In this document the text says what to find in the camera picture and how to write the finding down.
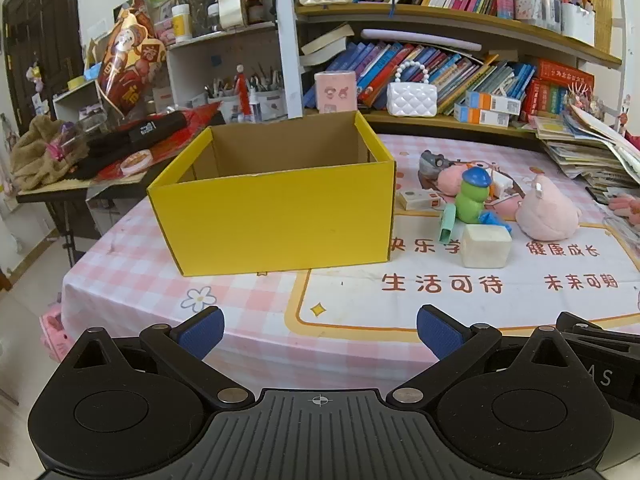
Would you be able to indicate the white box red label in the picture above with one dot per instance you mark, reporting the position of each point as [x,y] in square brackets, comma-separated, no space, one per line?
[420,200]

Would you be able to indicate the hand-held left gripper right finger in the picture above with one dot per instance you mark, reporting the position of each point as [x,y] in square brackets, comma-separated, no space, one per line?
[440,332]

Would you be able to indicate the pink backpack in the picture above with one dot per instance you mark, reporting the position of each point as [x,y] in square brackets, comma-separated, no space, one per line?
[55,335]

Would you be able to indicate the black folded pouch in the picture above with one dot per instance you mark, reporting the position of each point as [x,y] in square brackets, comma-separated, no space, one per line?
[145,132]

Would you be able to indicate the white pen holder with pens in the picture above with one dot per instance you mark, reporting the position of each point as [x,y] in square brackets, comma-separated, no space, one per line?
[575,22]

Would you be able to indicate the red thick books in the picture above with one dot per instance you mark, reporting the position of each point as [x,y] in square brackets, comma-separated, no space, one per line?
[560,85]

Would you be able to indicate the pink printed tape roll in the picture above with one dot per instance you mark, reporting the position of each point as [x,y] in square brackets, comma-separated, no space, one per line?
[136,162]

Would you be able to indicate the row of blue books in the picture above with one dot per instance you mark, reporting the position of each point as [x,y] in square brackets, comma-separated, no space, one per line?
[450,75]

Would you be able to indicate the white charger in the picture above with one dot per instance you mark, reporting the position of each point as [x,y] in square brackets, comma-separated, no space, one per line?
[506,185]

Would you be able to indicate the brown plush cloth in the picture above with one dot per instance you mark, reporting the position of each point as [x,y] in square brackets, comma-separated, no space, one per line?
[35,155]

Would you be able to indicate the white quilted handbag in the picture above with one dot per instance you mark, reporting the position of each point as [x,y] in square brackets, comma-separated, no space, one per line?
[412,100]

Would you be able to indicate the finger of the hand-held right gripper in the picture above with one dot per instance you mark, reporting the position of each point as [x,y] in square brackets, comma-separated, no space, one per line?
[575,321]

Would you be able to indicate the teal tube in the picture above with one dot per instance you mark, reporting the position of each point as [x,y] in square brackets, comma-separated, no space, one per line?
[446,225]

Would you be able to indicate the white foam block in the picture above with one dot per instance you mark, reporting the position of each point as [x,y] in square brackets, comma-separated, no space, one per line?
[485,247]

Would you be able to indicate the red figurine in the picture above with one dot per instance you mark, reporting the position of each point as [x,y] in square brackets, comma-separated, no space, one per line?
[243,95]

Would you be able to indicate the black side table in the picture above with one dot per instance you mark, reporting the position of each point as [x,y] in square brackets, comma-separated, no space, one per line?
[55,200]

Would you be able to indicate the wooden bookshelf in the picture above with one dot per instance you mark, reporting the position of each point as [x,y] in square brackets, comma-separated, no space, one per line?
[450,22]

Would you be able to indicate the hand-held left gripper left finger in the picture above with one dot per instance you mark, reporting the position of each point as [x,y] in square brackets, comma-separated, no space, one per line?
[202,332]

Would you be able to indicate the blue plastic clip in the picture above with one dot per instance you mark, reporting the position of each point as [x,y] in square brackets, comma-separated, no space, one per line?
[492,221]

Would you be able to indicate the white bottle yellow label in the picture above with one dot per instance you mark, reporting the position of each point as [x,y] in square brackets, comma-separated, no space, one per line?
[181,25]

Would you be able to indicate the clear plastic box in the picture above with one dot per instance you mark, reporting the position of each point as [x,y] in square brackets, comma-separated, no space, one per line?
[85,127]

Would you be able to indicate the large pink plush toy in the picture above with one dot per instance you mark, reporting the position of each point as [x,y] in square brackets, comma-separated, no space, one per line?
[545,210]

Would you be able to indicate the grey toy animal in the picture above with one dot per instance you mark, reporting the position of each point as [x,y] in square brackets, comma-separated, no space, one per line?
[434,165]

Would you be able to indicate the pink plush with yellow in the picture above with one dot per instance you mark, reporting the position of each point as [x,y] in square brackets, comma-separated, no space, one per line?
[625,204]

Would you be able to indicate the yellow cardboard box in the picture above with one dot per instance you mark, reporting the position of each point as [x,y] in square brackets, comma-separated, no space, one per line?
[280,220]

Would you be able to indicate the green frog toy blue cap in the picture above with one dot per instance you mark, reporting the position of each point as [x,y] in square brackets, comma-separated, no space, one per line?
[470,200]

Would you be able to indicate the fortune god decoration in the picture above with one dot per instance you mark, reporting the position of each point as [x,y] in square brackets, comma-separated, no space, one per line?
[127,60]

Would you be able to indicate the pink box with face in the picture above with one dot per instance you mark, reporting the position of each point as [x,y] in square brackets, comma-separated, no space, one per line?
[335,92]

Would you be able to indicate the small white shelf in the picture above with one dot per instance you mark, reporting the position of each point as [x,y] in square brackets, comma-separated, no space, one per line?
[75,105]

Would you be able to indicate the stack of magazines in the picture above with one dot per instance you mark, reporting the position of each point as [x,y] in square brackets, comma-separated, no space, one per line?
[585,155]

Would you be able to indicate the printed desk mat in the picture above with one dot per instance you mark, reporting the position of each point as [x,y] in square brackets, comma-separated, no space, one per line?
[450,305]

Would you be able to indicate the white brush cup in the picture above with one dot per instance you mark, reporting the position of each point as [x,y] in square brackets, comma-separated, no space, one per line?
[270,102]
[227,107]

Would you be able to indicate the dark wooden door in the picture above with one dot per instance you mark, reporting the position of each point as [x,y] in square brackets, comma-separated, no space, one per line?
[40,35]

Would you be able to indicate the white paper roll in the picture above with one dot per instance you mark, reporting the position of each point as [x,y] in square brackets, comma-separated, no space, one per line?
[420,39]

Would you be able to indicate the pink checkered tablecloth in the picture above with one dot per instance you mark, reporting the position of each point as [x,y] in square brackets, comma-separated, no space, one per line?
[130,260]

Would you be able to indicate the black cloth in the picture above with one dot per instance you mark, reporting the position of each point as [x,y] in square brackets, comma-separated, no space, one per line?
[95,165]

